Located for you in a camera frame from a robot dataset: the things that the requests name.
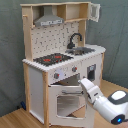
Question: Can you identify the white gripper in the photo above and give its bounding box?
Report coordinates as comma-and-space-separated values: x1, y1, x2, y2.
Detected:
79, 78, 103, 103

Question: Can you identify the white oven door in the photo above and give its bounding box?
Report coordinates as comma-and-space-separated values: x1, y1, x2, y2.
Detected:
49, 85, 95, 128

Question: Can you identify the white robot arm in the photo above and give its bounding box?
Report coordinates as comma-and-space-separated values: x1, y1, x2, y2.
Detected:
79, 78, 128, 125

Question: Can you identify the wooden toy kitchen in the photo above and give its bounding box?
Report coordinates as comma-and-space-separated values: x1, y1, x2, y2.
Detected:
22, 2, 105, 128

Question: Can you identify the grey ice dispenser panel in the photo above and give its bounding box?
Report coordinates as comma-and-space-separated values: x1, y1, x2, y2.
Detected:
87, 65, 96, 81

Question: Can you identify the white fridge cabinet door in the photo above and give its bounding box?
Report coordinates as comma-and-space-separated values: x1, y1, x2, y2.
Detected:
80, 55, 102, 85

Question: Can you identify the red right stove knob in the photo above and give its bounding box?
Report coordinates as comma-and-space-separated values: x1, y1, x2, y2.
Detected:
71, 65, 79, 73

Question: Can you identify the red stove knob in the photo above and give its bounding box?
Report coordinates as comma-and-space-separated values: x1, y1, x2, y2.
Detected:
54, 73, 60, 79
71, 65, 79, 73

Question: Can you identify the red left stove knob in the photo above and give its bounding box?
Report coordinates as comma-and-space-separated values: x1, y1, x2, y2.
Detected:
54, 73, 60, 79

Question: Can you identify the grey toy sink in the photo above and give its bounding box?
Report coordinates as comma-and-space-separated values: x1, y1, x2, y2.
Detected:
65, 47, 95, 56

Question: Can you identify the black toy faucet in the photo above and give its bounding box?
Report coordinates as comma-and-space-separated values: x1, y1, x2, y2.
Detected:
67, 33, 82, 49

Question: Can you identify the black toy stovetop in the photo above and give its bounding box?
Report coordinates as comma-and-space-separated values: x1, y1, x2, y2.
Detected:
34, 53, 70, 66

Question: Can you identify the grey range hood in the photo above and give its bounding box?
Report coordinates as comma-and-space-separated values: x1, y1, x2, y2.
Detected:
34, 5, 64, 27

